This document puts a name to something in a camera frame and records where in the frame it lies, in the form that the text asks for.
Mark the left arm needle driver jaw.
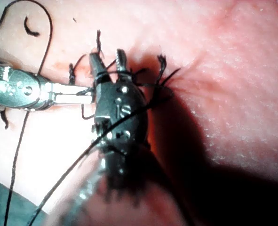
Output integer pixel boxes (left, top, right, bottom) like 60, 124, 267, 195
50, 82, 94, 95
54, 91, 95, 105

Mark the left arm needle driver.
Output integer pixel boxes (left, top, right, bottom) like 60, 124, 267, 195
0, 64, 55, 112

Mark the right arm needle driver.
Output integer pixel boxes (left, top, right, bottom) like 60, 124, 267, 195
91, 74, 151, 187

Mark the right arm needle driver jaw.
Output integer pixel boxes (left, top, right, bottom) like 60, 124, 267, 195
115, 48, 133, 82
89, 52, 112, 82

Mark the black stitching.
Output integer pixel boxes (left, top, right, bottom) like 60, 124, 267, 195
67, 29, 182, 121

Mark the short black thread piece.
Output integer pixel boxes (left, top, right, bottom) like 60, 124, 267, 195
0, 109, 10, 130
24, 16, 40, 38

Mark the tissue pad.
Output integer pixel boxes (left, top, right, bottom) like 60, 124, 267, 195
0, 0, 278, 226

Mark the blue-green cloth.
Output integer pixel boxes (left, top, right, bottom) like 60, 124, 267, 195
0, 175, 49, 226

